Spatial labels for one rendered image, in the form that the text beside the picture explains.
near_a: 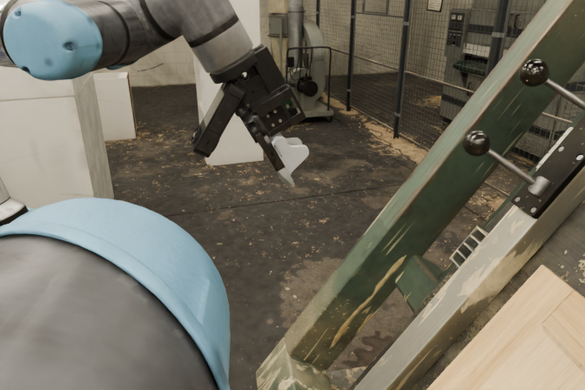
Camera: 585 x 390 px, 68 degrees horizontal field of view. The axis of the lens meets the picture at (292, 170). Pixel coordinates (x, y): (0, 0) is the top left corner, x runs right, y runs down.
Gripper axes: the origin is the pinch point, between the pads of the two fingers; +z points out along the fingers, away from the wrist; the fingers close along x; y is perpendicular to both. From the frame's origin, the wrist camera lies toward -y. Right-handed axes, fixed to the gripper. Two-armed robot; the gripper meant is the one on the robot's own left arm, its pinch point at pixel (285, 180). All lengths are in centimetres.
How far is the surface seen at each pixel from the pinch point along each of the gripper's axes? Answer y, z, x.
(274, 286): -36, 135, 147
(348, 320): -3.8, 40.2, 6.5
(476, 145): 25.3, 4.8, -12.1
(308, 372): -16.8, 44.9, 4.8
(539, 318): 18.2, 21.8, -26.9
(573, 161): 34.3, 10.9, -18.2
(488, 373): 9.4, 26.3, -26.7
